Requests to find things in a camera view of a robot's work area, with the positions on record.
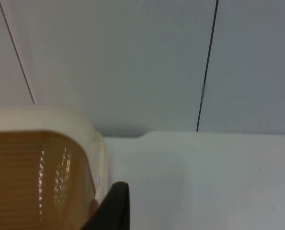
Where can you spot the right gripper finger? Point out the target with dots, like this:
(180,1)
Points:
(113,210)

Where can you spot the cream box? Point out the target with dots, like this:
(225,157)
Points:
(87,124)

